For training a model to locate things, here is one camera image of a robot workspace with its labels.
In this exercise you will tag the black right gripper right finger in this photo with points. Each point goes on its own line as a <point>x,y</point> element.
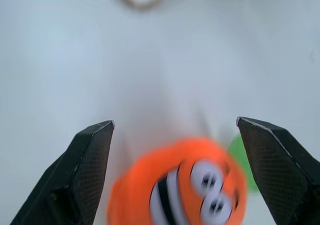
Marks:
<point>277,175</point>

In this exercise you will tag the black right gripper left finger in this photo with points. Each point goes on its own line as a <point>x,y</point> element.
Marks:
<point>82,175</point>

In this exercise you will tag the orange carrot plush toy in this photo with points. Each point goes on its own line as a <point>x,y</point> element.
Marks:
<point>175,182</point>

